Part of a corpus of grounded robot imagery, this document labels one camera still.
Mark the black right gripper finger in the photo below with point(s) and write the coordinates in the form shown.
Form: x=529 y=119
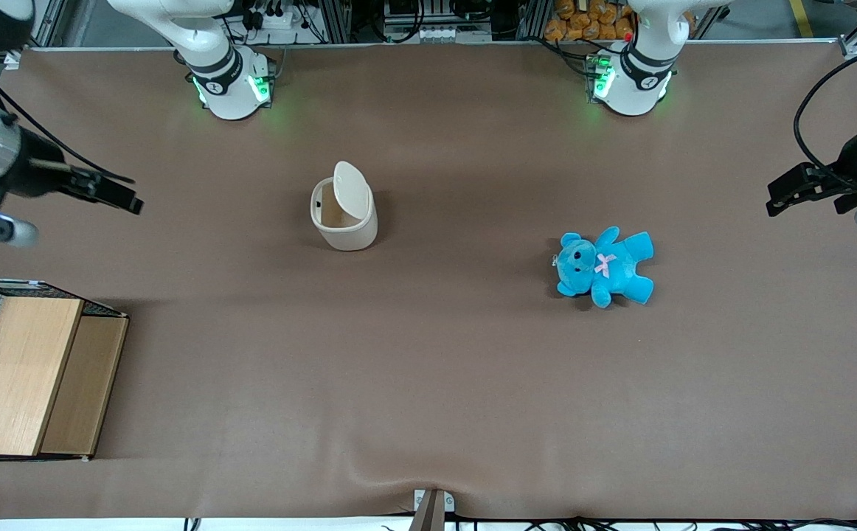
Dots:
x=82 y=183
x=122 y=198

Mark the white power strip with plugs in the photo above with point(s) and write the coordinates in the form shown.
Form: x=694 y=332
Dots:
x=277 y=16

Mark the metal table edge clamp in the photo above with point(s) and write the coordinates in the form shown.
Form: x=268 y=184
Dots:
x=432 y=509

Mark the white trash can lid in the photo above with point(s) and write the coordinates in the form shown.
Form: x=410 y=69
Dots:
x=351 y=188

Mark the orange plush toy pile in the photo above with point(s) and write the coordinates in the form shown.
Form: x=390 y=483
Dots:
x=583 y=21

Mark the brown table cover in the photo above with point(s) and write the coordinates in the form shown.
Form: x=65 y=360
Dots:
x=428 y=369

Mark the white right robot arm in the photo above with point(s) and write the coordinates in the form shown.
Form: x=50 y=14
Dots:
x=222 y=81

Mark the darker wooden shelf board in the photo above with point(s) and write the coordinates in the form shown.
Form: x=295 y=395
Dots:
x=85 y=383

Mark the white desktop trash can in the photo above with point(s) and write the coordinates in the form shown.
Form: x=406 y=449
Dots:
x=347 y=236

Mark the blue teddy bear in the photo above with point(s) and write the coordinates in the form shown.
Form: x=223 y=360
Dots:
x=613 y=269

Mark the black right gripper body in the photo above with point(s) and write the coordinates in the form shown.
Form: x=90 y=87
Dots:
x=32 y=174

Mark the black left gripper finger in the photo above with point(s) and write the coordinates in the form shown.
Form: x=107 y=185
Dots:
x=852 y=203
x=793 y=184

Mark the light wooden shelf board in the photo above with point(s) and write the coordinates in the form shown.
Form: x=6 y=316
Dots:
x=15 y=376

